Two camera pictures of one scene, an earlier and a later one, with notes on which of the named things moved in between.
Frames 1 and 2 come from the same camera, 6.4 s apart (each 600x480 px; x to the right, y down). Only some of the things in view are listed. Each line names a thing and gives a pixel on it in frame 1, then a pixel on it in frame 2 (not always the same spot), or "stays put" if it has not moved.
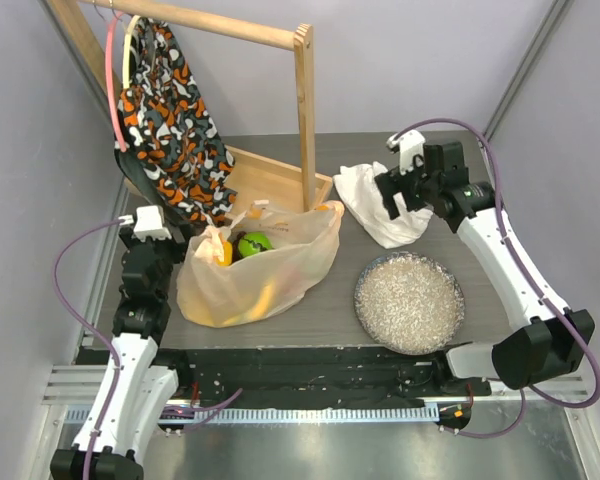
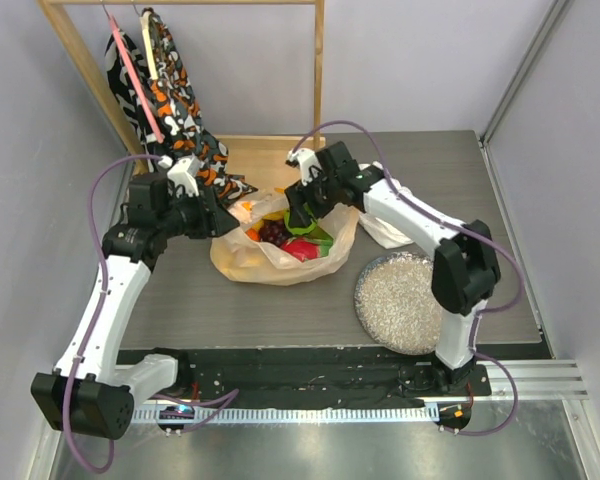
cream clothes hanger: (126, 52) to (144, 22)
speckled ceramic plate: (409, 304) stays put
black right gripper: (397, 185) to (307, 201)
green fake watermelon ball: (253, 242) to (300, 230)
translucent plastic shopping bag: (303, 255) to (254, 262)
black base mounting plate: (313, 377) stays put
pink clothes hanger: (110, 85) to (136, 78)
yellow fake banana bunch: (258, 311) to (277, 215)
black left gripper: (179, 249) to (212, 223)
